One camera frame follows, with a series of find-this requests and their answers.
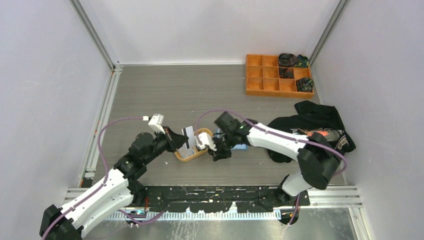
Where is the green black rolled sock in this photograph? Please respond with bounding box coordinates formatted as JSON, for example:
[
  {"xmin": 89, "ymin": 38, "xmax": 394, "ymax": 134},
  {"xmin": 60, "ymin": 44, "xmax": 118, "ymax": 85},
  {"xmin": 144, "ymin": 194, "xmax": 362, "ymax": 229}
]
[{"xmin": 295, "ymin": 77, "xmax": 315, "ymax": 93}]

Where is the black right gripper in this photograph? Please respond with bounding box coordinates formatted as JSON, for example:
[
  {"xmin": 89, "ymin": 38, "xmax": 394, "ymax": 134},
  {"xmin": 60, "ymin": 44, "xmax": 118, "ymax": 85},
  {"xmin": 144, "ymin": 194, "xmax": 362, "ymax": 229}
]
[{"xmin": 207, "ymin": 131, "xmax": 237, "ymax": 161}]

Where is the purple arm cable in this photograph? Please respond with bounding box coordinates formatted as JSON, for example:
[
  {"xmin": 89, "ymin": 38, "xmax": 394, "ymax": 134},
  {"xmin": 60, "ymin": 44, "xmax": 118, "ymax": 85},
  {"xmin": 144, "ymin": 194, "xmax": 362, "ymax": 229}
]
[
  {"xmin": 194, "ymin": 109, "xmax": 348, "ymax": 227},
  {"xmin": 41, "ymin": 116, "xmax": 167, "ymax": 240}
]

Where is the dark rolled sock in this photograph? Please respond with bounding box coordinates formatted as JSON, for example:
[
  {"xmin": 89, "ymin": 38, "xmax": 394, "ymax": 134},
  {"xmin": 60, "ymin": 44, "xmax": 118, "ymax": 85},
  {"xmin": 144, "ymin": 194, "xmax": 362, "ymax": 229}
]
[{"xmin": 277, "ymin": 53, "xmax": 298, "ymax": 67}]

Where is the black sock in compartment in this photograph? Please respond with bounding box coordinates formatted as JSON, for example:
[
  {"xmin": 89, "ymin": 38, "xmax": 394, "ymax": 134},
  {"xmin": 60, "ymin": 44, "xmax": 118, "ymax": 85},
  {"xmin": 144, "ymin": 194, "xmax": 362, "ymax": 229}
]
[{"xmin": 278, "ymin": 67, "xmax": 294, "ymax": 79}]

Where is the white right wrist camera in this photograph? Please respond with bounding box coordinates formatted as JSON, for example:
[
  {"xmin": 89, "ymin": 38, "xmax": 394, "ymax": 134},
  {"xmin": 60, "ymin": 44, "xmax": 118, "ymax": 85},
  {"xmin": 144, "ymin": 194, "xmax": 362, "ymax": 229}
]
[{"xmin": 195, "ymin": 132, "xmax": 217, "ymax": 152}]

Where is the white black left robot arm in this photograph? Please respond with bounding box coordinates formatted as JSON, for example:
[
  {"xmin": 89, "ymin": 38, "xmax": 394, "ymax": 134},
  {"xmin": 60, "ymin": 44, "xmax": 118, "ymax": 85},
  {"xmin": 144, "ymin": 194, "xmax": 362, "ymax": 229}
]
[{"xmin": 39, "ymin": 126, "xmax": 188, "ymax": 240}]

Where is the orange oval plastic tray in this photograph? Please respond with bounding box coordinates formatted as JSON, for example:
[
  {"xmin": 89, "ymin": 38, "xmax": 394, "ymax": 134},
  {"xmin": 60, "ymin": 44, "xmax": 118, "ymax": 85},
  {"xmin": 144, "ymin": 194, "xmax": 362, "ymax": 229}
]
[{"xmin": 174, "ymin": 128, "xmax": 213, "ymax": 162}]

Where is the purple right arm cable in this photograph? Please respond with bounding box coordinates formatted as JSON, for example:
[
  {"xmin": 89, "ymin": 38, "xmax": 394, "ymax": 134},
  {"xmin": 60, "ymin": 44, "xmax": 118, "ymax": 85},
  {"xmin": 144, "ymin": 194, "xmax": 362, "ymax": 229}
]
[{"xmin": 194, "ymin": 109, "xmax": 348, "ymax": 227}]

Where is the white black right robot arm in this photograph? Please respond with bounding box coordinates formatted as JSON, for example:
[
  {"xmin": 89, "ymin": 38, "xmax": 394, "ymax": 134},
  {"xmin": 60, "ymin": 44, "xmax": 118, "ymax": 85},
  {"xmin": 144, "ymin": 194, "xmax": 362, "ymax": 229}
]
[{"xmin": 204, "ymin": 111, "xmax": 341, "ymax": 206}]

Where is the orange compartment organizer box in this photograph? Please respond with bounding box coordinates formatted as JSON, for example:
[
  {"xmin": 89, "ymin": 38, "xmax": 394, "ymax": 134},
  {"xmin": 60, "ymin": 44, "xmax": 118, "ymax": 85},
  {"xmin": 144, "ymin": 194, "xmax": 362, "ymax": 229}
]
[{"xmin": 245, "ymin": 54, "xmax": 315, "ymax": 99}]

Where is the silver VIP card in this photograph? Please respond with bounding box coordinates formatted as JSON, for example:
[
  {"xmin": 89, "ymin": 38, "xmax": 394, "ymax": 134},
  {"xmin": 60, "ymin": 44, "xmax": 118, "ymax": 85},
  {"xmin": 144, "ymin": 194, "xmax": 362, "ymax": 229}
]
[{"xmin": 178, "ymin": 145, "xmax": 198, "ymax": 159}]

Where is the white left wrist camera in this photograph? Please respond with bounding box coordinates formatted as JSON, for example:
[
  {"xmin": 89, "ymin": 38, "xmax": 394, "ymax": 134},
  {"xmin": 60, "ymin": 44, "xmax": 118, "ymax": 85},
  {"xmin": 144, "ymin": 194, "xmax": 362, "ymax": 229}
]
[{"xmin": 142, "ymin": 113, "xmax": 165, "ymax": 134}]

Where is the blue leather card holder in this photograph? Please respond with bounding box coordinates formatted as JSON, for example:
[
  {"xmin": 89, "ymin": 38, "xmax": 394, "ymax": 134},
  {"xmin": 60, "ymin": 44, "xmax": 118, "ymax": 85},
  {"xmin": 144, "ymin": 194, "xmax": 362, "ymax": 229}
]
[{"xmin": 213, "ymin": 128, "xmax": 248, "ymax": 151}]

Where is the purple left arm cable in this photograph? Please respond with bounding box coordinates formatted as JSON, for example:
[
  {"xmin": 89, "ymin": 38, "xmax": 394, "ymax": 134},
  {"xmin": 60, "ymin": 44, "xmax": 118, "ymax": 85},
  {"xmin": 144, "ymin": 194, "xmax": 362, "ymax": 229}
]
[{"xmin": 41, "ymin": 116, "xmax": 167, "ymax": 240}]

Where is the green patterned rolled sock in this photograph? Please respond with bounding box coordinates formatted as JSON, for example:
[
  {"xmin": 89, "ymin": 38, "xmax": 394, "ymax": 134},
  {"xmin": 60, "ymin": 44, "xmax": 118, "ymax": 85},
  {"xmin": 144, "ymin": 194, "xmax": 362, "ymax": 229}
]
[{"xmin": 295, "ymin": 54, "xmax": 310, "ymax": 68}]

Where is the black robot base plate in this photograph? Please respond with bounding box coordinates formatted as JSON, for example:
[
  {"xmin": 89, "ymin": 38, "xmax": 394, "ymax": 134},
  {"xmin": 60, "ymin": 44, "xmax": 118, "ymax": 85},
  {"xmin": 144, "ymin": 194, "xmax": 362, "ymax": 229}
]
[{"xmin": 129, "ymin": 185, "xmax": 310, "ymax": 214}]

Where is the black t-shirt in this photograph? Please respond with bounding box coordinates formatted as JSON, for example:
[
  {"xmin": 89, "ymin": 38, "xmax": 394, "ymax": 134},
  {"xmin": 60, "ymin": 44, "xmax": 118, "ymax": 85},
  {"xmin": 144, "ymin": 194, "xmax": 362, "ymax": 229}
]
[{"xmin": 267, "ymin": 100, "xmax": 357, "ymax": 155}]

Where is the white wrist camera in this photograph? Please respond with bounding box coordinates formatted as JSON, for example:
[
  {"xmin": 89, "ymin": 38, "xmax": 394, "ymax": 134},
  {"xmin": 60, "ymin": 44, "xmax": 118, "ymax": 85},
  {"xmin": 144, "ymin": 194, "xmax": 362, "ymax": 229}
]
[
  {"xmin": 195, "ymin": 132, "xmax": 217, "ymax": 152},
  {"xmin": 142, "ymin": 113, "xmax": 165, "ymax": 134}
]

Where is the white striped card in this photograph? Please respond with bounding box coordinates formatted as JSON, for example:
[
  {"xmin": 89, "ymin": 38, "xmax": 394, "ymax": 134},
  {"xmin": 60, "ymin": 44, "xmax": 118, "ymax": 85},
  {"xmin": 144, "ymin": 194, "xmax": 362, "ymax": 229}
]
[{"xmin": 181, "ymin": 125, "xmax": 196, "ymax": 149}]

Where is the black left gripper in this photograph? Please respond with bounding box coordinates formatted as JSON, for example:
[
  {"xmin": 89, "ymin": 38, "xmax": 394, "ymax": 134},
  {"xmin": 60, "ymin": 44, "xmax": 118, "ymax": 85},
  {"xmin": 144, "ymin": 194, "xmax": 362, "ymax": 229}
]
[{"xmin": 143, "ymin": 126, "xmax": 188, "ymax": 165}]

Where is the aluminium frame rail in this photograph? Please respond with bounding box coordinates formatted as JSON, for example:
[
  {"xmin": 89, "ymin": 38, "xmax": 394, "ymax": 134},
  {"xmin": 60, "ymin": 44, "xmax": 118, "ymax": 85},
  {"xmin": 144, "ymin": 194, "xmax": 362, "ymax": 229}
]
[{"xmin": 65, "ymin": 186, "xmax": 363, "ymax": 223}]

